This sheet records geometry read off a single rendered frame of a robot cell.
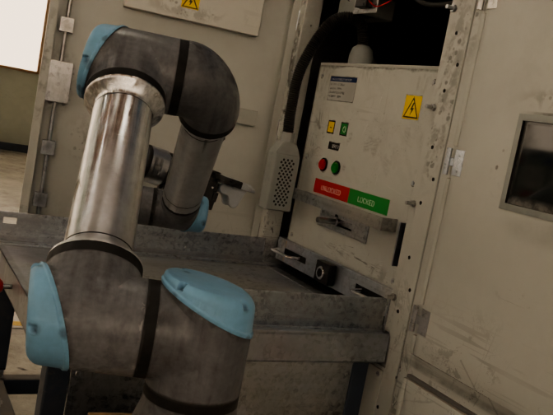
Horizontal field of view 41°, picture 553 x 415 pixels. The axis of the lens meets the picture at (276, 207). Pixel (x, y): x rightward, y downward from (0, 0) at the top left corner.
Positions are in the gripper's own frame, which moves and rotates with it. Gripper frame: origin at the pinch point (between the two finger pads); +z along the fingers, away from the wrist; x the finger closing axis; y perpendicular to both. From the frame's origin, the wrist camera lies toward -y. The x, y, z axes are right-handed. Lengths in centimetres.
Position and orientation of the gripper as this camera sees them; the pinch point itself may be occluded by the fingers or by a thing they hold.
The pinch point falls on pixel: (250, 187)
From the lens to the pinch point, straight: 163.9
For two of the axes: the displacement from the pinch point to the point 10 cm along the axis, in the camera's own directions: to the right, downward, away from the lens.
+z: 8.3, 2.7, 4.9
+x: 4.5, 1.9, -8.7
